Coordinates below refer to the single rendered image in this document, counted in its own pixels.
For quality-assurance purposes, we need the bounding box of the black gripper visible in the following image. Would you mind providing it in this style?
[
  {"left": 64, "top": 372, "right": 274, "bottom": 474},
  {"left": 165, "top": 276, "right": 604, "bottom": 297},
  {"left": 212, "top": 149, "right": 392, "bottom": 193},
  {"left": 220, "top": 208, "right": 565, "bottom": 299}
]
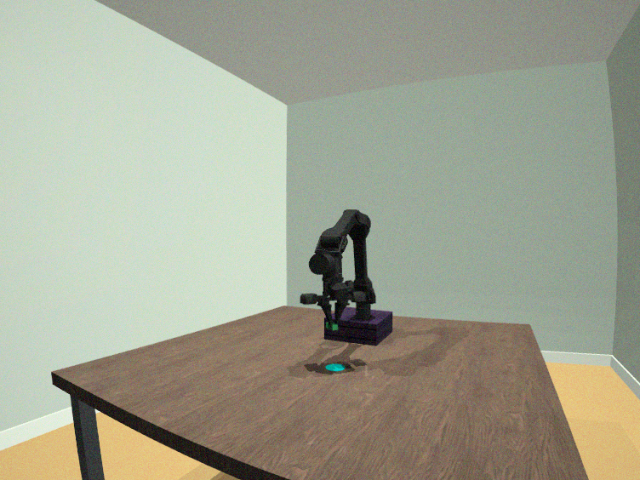
[{"left": 300, "top": 274, "right": 366, "bottom": 327}]

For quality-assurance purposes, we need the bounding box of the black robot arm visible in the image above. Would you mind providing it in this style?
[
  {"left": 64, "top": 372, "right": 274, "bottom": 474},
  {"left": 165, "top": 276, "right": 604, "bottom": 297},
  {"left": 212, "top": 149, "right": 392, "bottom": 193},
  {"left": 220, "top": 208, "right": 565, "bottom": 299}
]
[{"left": 309, "top": 209, "right": 376, "bottom": 320}]

